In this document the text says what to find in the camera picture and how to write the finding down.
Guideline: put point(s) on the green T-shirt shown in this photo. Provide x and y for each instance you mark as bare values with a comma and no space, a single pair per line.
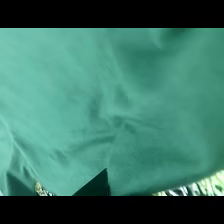
110,100

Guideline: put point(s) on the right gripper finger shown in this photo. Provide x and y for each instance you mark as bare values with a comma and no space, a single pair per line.
96,186

